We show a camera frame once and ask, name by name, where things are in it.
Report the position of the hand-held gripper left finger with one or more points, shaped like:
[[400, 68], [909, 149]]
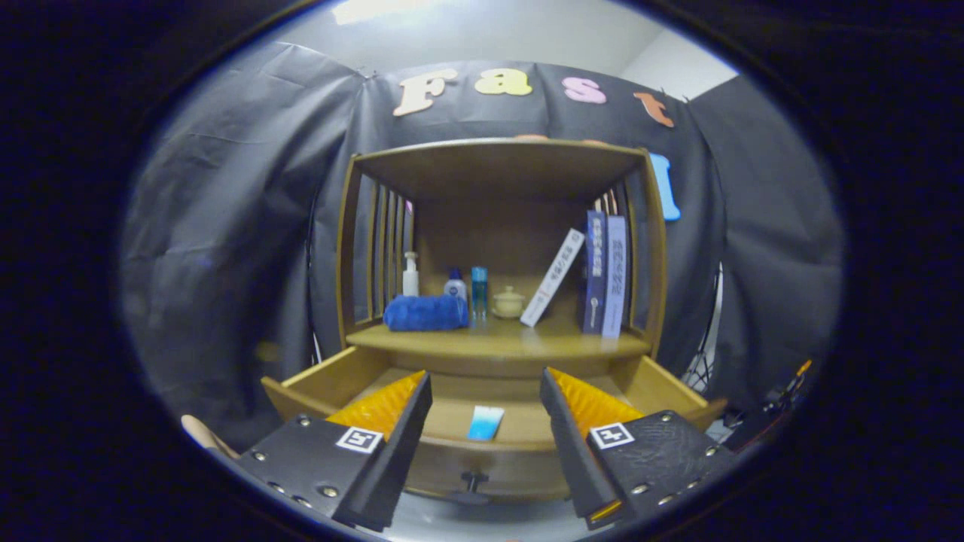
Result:
[[399, 459]]

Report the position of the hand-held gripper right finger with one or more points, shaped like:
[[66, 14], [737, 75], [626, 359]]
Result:
[[572, 452]]

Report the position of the pale purple book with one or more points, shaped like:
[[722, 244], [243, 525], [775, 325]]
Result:
[[614, 278]]

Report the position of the dark blue book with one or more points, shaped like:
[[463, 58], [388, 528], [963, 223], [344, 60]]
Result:
[[594, 278]]

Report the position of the white book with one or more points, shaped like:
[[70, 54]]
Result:
[[553, 277]]

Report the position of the white bottle with blue cap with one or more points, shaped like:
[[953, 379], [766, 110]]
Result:
[[455, 289]]

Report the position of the clear blue bottle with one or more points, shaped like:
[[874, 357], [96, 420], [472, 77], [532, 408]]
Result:
[[480, 292]]

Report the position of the cream lidded teacup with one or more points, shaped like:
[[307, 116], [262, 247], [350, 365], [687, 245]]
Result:
[[508, 303]]

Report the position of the wooden countertop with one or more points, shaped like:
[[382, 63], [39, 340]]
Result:
[[512, 339]]

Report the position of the blue squeeze tube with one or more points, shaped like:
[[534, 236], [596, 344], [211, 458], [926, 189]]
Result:
[[486, 423]]

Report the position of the white pump bottle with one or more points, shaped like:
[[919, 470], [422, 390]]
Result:
[[410, 280]]

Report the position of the wooden cabinet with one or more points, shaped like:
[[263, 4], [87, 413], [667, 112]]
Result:
[[489, 233]]

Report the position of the blue folded towel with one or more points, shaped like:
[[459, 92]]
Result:
[[425, 313]]

